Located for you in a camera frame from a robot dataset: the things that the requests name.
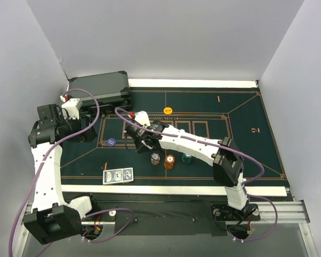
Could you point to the black aluminium poker case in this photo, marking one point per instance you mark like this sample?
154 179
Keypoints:
111 90

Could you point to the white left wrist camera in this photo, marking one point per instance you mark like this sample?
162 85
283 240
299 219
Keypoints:
70 107

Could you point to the orange red chip stack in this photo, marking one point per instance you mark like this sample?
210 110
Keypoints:
169 162

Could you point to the dark green poker mat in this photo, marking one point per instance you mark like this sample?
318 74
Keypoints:
238 114

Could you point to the blue blind button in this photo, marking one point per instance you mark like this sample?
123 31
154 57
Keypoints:
111 142

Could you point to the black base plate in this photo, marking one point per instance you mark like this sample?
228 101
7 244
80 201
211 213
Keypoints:
174 215

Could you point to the white blue chip stack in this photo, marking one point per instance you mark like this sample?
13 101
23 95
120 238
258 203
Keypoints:
155 158

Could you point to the green blue chip stack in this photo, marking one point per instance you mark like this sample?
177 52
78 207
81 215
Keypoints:
186 158

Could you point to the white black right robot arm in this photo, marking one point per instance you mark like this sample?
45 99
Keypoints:
227 166

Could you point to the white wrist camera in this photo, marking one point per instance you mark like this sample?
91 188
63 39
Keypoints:
70 107
140 117

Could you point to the blue playing card deck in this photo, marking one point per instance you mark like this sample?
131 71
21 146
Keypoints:
118 176

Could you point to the orange dealer button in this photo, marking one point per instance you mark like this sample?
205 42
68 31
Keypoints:
167 110

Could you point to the aluminium mounting rail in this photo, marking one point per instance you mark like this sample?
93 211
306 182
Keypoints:
283 230

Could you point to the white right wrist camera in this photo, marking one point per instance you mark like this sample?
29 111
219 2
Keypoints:
140 117

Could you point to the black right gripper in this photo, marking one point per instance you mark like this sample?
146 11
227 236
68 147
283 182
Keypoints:
135 134

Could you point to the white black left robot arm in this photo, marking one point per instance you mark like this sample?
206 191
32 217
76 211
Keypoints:
52 218

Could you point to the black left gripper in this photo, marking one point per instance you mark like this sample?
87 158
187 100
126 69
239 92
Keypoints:
89 128

